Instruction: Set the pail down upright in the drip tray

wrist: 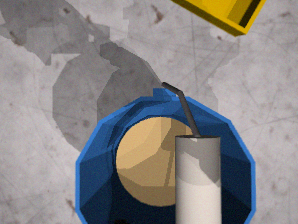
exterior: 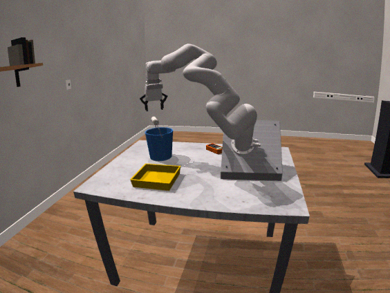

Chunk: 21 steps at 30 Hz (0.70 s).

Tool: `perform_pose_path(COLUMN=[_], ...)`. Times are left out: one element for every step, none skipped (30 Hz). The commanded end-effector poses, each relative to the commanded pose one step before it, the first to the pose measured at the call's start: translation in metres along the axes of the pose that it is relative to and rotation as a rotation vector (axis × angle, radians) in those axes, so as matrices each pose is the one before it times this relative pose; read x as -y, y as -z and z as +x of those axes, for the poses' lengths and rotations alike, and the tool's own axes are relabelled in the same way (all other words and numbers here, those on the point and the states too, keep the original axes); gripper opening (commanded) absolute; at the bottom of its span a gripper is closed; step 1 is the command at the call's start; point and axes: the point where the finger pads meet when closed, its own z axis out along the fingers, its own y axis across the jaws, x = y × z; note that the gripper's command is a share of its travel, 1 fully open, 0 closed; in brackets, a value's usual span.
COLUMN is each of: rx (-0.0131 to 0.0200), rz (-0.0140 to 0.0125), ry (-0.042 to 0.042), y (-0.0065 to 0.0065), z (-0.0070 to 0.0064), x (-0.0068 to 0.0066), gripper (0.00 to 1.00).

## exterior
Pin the yellow square tray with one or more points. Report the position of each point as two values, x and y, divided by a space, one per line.
156 176

